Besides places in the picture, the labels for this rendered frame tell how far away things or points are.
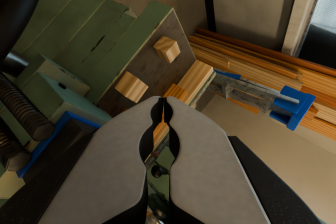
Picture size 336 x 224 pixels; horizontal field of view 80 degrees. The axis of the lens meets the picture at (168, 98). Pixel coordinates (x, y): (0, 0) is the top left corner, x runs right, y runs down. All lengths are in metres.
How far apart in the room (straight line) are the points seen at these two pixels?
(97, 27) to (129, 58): 0.14
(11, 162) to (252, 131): 2.85
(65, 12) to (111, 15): 0.17
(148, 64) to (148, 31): 0.06
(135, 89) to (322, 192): 2.73
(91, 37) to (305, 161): 2.78
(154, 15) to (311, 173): 2.73
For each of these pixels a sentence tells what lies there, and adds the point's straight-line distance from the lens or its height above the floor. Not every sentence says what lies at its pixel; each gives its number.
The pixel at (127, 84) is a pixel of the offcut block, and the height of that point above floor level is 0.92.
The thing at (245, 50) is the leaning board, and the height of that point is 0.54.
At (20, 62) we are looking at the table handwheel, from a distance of 0.38.
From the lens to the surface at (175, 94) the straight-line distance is 0.48.
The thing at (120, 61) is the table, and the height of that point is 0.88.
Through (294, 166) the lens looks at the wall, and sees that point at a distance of 2.93.
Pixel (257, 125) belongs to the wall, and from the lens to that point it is 3.03.
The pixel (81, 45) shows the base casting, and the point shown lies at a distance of 0.48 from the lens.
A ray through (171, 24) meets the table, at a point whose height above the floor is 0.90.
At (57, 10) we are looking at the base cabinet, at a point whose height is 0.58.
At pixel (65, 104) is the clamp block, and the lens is 0.27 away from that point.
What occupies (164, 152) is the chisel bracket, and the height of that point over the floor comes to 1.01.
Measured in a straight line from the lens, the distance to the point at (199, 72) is 0.51.
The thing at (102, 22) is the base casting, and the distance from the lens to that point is 0.49.
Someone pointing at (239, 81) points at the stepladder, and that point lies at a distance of 1.22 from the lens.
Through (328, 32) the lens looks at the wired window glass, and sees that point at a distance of 1.86.
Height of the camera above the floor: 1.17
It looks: 32 degrees down
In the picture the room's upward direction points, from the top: 123 degrees clockwise
